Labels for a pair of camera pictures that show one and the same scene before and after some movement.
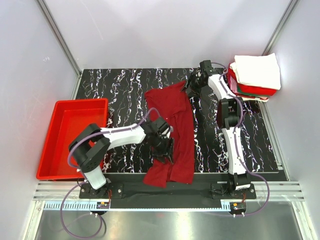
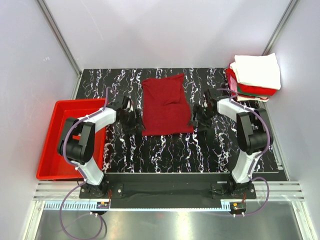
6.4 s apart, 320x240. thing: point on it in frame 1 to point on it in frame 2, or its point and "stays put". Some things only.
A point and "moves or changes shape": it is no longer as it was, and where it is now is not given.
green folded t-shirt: [239, 90] stays put
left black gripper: [166, 151] to [137, 123]
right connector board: [238, 206] stays put
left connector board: [101, 205] stays put
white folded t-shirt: [262, 71] stays put
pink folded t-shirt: [233, 84] stays put
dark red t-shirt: [171, 103] moves or changes shape
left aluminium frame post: [60, 37] stays put
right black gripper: [195, 93] to [205, 124]
